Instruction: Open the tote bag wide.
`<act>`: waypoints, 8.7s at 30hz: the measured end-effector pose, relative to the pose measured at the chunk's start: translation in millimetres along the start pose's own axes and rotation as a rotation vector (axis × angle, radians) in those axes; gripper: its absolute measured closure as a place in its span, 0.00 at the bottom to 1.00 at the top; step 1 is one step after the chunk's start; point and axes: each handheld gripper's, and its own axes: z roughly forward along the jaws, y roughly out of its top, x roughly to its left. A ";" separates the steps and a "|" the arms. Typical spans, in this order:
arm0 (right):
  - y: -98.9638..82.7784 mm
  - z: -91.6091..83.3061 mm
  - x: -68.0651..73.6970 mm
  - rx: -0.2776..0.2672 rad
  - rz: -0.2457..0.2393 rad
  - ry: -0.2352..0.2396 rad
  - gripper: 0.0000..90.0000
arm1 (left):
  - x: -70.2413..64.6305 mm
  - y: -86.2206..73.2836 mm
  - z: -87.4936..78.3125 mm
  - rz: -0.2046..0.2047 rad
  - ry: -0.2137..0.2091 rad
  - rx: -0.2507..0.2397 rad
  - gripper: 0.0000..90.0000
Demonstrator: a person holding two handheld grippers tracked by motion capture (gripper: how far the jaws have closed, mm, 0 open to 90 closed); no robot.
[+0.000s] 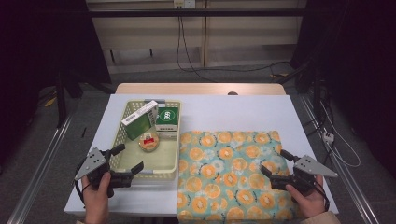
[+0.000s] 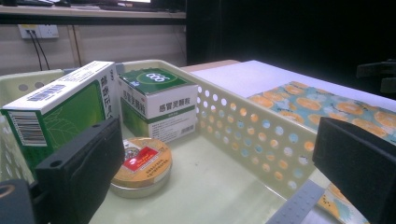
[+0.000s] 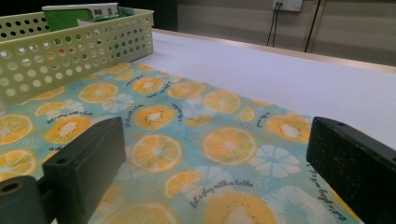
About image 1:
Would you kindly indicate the round snack cup red label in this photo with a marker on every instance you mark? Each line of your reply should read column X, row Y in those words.
column 149, row 142

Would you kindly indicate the dark table grommet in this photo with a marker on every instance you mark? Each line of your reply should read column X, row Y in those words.
column 233, row 93

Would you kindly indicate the tall green and white box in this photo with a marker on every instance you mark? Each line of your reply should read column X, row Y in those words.
column 138, row 126

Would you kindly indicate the person's right hand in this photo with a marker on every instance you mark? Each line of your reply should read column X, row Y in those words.
column 309, row 203

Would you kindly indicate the black metal stand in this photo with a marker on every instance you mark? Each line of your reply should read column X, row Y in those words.
column 60, row 99

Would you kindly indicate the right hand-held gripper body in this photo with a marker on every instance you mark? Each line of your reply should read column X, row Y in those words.
column 308, row 169

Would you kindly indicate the yellow floor tape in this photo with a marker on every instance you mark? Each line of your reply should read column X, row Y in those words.
column 50, row 101

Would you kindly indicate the white power strip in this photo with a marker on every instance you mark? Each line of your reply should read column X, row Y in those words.
column 328, row 137

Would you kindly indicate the black tripod stand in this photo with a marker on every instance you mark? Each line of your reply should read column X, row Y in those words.
column 316, row 90

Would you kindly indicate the pale yellow plastic basket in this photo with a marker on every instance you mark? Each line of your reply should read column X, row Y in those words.
column 155, row 158

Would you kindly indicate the person's left hand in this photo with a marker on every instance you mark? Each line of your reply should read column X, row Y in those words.
column 96, row 202

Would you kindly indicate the green box with round emblem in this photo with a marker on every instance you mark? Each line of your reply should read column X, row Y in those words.
column 167, row 116

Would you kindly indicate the aluminium floor rail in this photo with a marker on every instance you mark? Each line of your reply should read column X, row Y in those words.
column 37, row 174
column 351, row 183

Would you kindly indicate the white wall socket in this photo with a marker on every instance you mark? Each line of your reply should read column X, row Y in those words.
column 184, row 3

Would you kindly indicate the orange-print shopping bag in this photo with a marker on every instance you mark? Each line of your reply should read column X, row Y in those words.
column 224, row 174

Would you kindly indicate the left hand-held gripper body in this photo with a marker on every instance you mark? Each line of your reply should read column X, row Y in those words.
column 93, row 165

